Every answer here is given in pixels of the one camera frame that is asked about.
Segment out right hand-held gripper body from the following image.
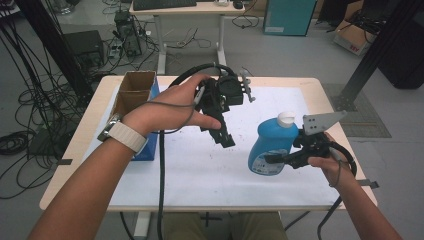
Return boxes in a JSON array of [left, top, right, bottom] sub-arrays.
[[289, 110, 348, 170]]

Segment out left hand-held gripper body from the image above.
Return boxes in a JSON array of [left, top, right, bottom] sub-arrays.
[[194, 68, 256, 118]]

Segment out blue bottle with white cap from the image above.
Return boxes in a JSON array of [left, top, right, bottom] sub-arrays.
[[247, 111, 300, 177]]

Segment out blue cardboard box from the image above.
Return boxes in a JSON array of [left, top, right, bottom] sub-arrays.
[[109, 70, 160, 162]]

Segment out person's right hand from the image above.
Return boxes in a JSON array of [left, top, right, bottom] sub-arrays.
[[308, 133, 358, 193]]

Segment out person's left hand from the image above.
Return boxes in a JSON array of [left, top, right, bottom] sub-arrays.
[[121, 73, 222, 138]]

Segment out white board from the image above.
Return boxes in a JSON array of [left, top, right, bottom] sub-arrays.
[[83, 84, 341, 208]]

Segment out grey grid floor mat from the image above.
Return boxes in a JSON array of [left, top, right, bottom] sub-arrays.
[[321, 83, 393, 139]]

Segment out white desk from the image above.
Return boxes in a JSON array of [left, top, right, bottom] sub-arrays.
[[129, 0, 246, 76]]

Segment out teal cabinet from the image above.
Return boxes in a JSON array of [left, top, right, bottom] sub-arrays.
[[263, 0, 318, 37]]

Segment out person's khaki pants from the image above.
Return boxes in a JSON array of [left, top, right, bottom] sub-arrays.
[[163, 212, 288, 240]]

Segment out black keyboard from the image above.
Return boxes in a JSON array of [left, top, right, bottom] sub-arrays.
[[132, 0, 198, 12]]

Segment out cardboard box with red print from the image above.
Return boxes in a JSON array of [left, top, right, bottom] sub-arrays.
[[333, 19, 378, 57]]

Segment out white table leg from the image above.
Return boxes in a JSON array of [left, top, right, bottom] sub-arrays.
[[133, 211, 152, 240]]

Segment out black computer tower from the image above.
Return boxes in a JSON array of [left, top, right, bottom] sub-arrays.
[[114, 9, 143, 58]]

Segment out large black case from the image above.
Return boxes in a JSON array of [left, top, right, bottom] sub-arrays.
[[378, 16, 424, 90]]

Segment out black metal stand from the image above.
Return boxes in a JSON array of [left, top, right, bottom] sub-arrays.
[[333, 0, 424, 112], [14, 0, 96, 106]]

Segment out black equipment box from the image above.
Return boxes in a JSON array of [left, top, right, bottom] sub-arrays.
[[63, 29, 105, 69]]

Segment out dark floor plate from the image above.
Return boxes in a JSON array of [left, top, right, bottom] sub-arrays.
[[28, 119, 79, 159]]

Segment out thin grey right wrist cord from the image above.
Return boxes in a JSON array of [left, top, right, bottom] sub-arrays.
[[328, 159, 343, 189]]

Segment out thick black right gripper cable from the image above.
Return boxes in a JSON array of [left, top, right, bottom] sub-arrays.
[[316, 142, 358, 240]]

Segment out thick black gripper cable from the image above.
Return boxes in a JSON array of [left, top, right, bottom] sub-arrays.
[[316, 142, 358, 240], [156, 63, 238, 240]]

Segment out thick black left gripper cable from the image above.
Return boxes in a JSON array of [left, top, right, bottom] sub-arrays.
[[156, 63, 238, 240]]

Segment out bundle of black floor cables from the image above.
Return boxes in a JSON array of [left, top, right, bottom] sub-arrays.
[[0, 18, 88, 201]]

